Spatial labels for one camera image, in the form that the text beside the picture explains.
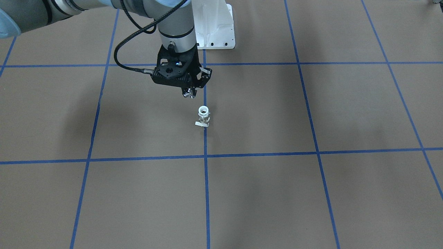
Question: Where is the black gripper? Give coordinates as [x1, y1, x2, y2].
[150, 44, 213, 90]

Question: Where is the chrome elbow pipe fitting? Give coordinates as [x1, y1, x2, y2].
[182, 88, 197, 99]

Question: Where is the white PPR valve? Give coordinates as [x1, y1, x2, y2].
[195, 105, 210, 128]

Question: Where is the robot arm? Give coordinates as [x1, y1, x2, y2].
[1, 0, 212, 98]

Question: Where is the brown table mat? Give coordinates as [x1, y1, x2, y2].
[1, 0, 443, 249]

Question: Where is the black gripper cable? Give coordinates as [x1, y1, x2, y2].
[114, 0, 189, 75]

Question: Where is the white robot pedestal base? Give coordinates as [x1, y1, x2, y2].
[192, 0, 236, 49]

